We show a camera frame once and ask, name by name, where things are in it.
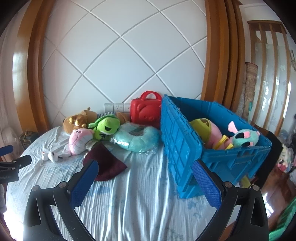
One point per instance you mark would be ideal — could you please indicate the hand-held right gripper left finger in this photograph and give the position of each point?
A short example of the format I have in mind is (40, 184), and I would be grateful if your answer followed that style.
(84, 183)

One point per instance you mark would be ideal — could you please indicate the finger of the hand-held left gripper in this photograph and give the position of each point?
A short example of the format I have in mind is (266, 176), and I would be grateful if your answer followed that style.
(5, 150)
(20, 161)

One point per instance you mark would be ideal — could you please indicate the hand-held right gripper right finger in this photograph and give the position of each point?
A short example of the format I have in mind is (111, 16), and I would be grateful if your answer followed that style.
(205, 185)

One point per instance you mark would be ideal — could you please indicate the blue plastic crate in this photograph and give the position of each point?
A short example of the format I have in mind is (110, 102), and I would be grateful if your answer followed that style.
(175, 139)

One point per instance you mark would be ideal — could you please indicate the green frog plush toy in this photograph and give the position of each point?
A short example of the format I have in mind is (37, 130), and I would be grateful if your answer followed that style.
(104, 127)

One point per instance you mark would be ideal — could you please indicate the teal neck pillow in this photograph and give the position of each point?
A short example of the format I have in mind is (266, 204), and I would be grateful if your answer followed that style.
(148, 139)

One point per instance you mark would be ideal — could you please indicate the dark red cloth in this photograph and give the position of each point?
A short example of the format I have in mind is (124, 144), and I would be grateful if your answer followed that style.
(108, 162)

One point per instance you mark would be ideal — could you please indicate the small white plush toy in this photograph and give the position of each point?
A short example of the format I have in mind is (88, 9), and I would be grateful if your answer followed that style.
(54, 157)

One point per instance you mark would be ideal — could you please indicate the yellow green object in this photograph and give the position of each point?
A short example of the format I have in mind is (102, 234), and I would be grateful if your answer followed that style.
(245, 182)

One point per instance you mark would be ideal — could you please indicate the yellow plush toy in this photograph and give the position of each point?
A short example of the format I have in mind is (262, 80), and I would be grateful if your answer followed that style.
(222, 140)

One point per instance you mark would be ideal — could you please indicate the pink starfish plush toy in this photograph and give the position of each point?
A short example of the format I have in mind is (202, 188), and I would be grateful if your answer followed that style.
(214, 132)

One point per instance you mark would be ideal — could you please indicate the light blue bed sheet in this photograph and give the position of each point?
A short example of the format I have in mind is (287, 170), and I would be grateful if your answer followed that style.
(138, 197)

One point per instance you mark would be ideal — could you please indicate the teal plush toy pink ears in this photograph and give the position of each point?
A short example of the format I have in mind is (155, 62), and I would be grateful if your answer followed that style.
(245, 139)

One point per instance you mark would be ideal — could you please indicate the brown bear plush toy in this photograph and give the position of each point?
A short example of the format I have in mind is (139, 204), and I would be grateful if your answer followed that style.
(78, 118)

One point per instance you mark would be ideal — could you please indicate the black chair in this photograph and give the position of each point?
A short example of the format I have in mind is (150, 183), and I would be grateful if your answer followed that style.
(272, 148)

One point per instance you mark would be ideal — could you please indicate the colourful clothes pile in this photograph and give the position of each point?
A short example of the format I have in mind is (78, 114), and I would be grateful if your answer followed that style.
(286, 155)

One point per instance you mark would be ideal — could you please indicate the green plastic bag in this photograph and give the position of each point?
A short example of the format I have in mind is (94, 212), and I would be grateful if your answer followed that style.
(284, 222)

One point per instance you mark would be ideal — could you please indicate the red toy suitcase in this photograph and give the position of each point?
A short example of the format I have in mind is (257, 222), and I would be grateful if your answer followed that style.
(143, 111)

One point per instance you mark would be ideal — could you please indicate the wooden framed padded headboard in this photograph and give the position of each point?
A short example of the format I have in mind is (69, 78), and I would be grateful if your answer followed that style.
(127, 58)

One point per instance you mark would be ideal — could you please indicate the wooden glass partition screen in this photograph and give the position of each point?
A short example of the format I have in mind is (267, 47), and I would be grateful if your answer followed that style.
(275, 69)

